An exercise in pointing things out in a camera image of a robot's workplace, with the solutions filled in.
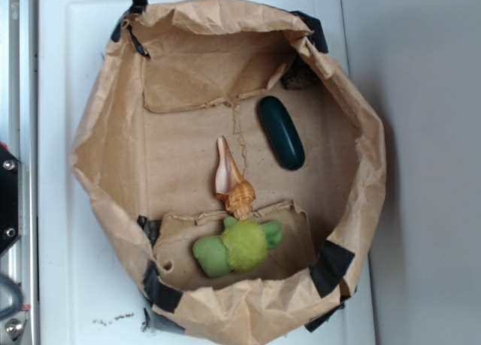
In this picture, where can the silver aluminium rail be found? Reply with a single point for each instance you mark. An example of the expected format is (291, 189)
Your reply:
(20, 322)

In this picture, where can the dark green oval case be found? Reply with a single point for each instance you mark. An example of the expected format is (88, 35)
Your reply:
(281, 133)

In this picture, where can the green plush animal toy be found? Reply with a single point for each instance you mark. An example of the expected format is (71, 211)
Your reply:
(242, 246)

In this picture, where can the orange spiral seashell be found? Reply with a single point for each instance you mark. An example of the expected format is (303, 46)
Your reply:
(230, 185)

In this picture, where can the white plastic tray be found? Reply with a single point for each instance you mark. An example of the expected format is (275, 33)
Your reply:
(86, 296)

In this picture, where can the brown paper bag bin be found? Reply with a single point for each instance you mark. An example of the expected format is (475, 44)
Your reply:
(176, 77)

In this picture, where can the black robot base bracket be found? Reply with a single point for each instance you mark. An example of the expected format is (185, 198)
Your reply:
(9, 187)

